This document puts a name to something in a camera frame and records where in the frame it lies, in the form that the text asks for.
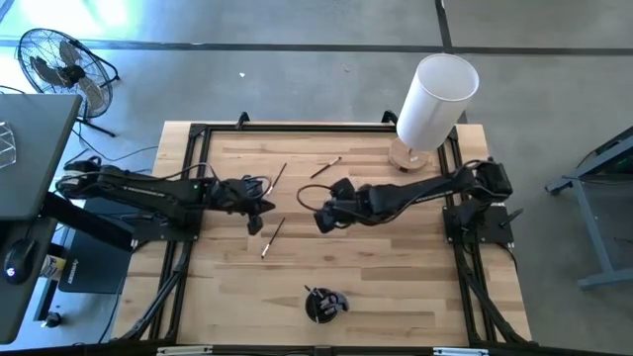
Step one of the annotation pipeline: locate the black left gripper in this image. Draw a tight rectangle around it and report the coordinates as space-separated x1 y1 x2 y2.
212 176 277 236

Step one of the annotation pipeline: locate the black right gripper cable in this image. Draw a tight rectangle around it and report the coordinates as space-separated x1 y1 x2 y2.
296 183 333 215

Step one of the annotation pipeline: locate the white shade wooden table lamp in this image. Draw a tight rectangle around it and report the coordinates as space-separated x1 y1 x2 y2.
387 52 481 174

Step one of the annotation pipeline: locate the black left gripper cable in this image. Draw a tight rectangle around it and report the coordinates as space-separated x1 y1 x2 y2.
236 173 274 200

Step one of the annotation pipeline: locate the dark grey office desk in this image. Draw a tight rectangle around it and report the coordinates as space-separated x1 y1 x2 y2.
0 92 136 346

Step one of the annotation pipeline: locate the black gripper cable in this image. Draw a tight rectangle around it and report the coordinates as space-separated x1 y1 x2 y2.
296 183 333 215
236 173 274 200

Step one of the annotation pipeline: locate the white wire basket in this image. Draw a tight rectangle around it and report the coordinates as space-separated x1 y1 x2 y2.
0 121 18 170

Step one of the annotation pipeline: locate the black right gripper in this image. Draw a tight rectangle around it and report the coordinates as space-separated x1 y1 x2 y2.
313 177 380 235

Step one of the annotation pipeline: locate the long black silver-ferrule makeup brush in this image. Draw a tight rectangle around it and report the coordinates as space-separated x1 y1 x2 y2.
309 155 343 180

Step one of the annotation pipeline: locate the fluffy powder makeup brush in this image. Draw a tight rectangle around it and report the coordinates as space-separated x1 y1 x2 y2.
329 292 351 313

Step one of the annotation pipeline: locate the grey metal desk frame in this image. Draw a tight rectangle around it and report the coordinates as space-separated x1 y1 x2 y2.
545 126 633 292

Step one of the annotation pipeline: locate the black table frame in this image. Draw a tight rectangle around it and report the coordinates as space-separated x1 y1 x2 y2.
111 111 533 356

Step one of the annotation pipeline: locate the black computer mouse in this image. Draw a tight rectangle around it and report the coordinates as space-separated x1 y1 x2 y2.
3 237 39 287

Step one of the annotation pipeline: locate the black mesh pen cup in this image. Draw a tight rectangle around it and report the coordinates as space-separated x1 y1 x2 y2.
304 286 343 325

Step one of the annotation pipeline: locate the silver aluminium bracket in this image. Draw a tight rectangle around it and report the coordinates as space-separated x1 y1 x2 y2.
432 347 491 356
156 345 215 356

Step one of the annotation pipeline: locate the flat-tip silver-ferrule makeup brush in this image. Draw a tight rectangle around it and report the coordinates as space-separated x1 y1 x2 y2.
260 216 287 261

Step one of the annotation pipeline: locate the black floor fan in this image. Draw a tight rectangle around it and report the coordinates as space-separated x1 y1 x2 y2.
16 27 121 138

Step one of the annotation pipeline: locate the black computer case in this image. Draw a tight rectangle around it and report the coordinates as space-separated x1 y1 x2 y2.
57 229 134 296

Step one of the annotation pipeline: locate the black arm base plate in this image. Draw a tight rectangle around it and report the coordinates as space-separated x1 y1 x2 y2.
441 204 516 247
131 217 203 244

